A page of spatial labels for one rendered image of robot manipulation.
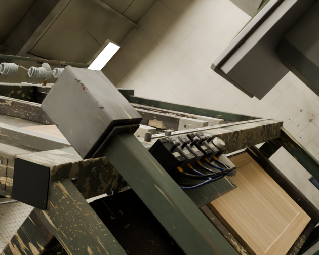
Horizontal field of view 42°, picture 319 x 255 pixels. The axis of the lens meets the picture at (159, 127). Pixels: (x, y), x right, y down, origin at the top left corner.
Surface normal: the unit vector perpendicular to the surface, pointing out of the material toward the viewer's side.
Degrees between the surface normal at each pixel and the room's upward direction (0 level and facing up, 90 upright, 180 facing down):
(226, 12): 90
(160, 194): 90
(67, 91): 90
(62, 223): 90
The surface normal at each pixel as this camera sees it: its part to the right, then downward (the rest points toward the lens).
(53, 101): -0.49, 0.06
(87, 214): 0.59, -0.71
